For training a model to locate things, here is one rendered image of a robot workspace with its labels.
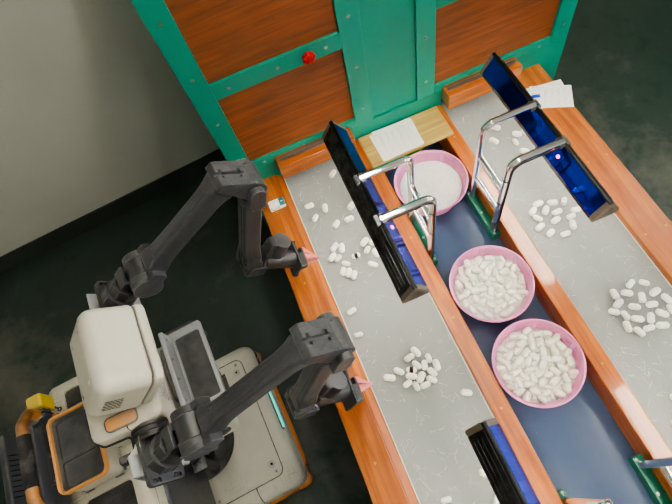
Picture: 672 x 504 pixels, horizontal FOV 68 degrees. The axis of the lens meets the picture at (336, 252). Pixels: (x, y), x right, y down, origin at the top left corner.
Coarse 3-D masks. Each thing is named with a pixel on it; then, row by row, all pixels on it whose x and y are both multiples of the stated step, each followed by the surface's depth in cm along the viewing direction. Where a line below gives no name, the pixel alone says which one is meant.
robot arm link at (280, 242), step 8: (272, 240) 147; (280, 240) 149; (288, 240) 150; (264, 248) 149; (272, 248) 147; (280, 248) 148; (264, 256) 150; (272, 256) 150; (280, 256) 151; (264, 264) 150; (248, 272) 148; (256, 272) 149; (264, 272) 152
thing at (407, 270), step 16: (336, 128) 155; (336, 144) 154; (352, 144) 157; (336, 160) 155; (352, 160) 149; (352, 176) 148; (352, 192) 149; (368, 192) 143; (368, 208) 143; (384, 208) 145; (368, 224) 143; (384, 224) 138; (384, 240) 137; (400, 240) 139; (384, 256) 138; (400, 256) 133; (400, 272) 133; (416, 272) 134; (400, 288) 133; (416, 288) 129
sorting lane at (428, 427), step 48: (336, 192) 189; (336, 240) 180; (336, 288) 172; (384, 288) 170; (384, 336) 163; (432, 336) 160; (384, 384) 156; (432, 384) 154; (432, 432) 148; (432, 480) 143; (480, 480) 141
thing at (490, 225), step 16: (512, 112) 146; (480, 144) 153; (544, 144) 140; (560, 144) 139; (480, 160) 159; (512, 160) 140; (528, 160) 139; (496, 176) 155; (480, 208) 180; (496, 208) 162; (496, 224) 170
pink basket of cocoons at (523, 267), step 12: (468, 252) 168; (480, 252) 169; (492, 252) 169; (504, 252) 167; (456, 264) 167; (528, 276) 162; (528, 288) 162; (456, 300) 161; (528, 300) 159; (468, 312) 159; (516, 312) 160
